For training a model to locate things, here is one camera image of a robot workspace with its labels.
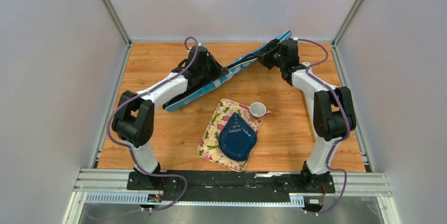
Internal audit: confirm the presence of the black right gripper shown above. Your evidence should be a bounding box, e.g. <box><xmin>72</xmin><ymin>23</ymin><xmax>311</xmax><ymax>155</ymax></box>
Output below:
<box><xmin>255</xmin><ymin>42</ymin><xmax>286</xmax><ymax>70</ymax></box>

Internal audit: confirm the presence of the blue sport racket bag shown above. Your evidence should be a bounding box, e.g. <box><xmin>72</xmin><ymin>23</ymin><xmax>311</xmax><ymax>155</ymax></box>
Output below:
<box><xmin>162</xmin><ymin>30</ymin><xmax>291</xmax><ymax>112</ymax></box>

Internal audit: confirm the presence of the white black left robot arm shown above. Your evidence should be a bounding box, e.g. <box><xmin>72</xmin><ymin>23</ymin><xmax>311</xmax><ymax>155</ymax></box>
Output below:
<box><xmin>107</xmin><ymin>45</ymin><xmax>230</xmax><ymax>190</ymax></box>

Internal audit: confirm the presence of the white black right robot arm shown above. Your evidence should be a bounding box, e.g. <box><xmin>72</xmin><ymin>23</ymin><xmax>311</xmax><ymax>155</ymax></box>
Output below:
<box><xmin>255</xmin><ymin>37</ymin><xmax>356</xmax><ymax>192</ymax></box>

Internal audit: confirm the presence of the floral ceramic cup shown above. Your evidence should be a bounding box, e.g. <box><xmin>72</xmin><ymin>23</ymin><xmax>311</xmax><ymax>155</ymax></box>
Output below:
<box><xmin>249</xmin><ymin>102</ymin><xmax>272</xmax><ymax>121</ymax></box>

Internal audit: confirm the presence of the blue leaf-shaped plate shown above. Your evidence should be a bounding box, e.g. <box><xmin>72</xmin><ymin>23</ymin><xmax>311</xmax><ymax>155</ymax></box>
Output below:
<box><xmin>218</xmin><ymin>113</ymin><xmax>257</xmax><ymax>161</ymax></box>

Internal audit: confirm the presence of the floral rectangular tray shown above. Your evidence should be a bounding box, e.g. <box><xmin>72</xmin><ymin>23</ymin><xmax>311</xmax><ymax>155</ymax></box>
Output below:
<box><xmin>197</xmin><ymin>99</ymin><xmax>263</xmax><ymax>172</ymax></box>

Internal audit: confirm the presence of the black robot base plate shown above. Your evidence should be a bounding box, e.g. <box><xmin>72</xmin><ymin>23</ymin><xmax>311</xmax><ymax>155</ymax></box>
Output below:
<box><xmin>127</xmin><ymin>170</ymin><xmax>335</xmax><ymax>203</ymax></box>

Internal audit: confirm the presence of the aluminium frame rail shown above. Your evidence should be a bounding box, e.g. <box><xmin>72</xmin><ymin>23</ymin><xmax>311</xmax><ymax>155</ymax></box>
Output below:
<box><xmin>74</xmin><ymin>169</ymin><xmax>392</xmax><ymax>207</ymax></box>

